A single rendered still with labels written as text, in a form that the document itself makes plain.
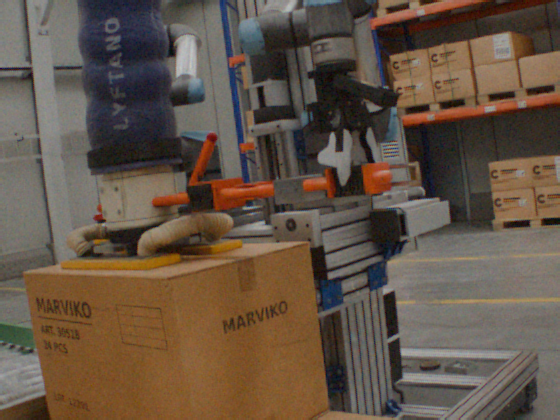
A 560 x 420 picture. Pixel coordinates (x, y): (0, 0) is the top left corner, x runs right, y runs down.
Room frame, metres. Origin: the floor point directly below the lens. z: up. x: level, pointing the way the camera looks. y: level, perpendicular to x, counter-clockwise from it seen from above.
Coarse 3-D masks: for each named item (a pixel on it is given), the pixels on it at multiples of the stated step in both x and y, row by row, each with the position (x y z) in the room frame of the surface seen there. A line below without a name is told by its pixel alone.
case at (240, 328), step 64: (192, 256) 1.52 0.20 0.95; (256, 256) 1.40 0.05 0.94; (64, 320) 1.51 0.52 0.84; (128, 320) 1.34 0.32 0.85; (192, 320) 1.26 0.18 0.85; (256, 320) 1.38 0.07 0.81; (64, 384) 1.55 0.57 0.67; (128, 384) 1.37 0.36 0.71; (192, 384) 1.24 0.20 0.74; (256, 384) 1.36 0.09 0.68; (320, 384) 1.51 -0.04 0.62
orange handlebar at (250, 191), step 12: (312, 180) 1.23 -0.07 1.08; (324, 180) 1.21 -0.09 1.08; (372, 180) 1.14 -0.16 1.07; (384, 180) 1.15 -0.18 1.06; (180, 192) 1.87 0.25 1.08; (228, 192) 1.36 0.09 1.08; (240, 192) 1.33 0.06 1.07; (252, 192) 1.31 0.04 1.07; (264, 192) 1.30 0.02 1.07; (156, 204) 1.50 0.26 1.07; (168, 204) 1.48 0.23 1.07; (180, 204) 1.46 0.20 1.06
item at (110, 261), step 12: (132, 252) 1.45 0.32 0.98; (60, 264) 1.58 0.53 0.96; (72, 264) 1.55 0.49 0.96; (84, 264) 1.51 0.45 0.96; (96, 264) 1.48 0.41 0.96; (108, 264) 1.45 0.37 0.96; (120, 264) 1.42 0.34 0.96; (132, 264) 1.39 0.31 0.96; (144, 264) 1.37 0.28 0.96; (156, 264) 1.39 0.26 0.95; (168, 264) 1.41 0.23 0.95
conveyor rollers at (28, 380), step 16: (0, 352) 2.55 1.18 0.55; (16, 352) 2.59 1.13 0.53; (32, 352) 2.55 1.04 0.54; (0, 368) 2.28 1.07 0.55; (16, 368) 2.31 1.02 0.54; (32, 368) 2.27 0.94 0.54; (0, 384) 2.08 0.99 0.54; (16, 384) 2.04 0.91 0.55; (32, 384) 2.07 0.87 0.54; (0, 400) 1.90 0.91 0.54; (16, 400) 1.86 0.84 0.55
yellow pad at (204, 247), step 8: (200, 240) 1.60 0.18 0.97; (224, 240) 1.58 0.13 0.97; (160, 248) 1.62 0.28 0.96; (168, 248) 1.60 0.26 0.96; (176, 248) 1.59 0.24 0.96; (184, 248) 1.57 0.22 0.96; (192, 248) 1.55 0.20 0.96; (200, 248) 1.53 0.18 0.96; (208, 248) 1.51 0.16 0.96; (216, 248) 1.52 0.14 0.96; (224, 248) 1.54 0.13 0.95; (232, 248) 1.56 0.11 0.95
